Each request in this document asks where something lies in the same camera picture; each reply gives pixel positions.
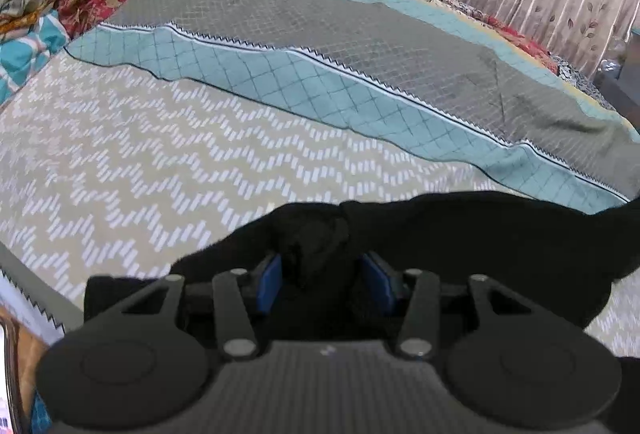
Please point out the teal white patterned pillow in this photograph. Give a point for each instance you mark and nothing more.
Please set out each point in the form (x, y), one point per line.
(25, 56)

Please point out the black pants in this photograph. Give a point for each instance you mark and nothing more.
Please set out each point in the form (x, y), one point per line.
(500, 239)

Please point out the patterned teal beige bedsheet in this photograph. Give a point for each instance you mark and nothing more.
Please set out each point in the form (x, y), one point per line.
(150, 153)

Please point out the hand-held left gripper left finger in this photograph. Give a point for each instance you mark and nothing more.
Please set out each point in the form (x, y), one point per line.
(269, 284)

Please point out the dark furniture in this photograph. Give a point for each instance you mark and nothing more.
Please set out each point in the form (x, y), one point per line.
(622, 88)

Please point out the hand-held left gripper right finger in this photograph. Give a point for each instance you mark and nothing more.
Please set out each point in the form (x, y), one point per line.
(376, 281)

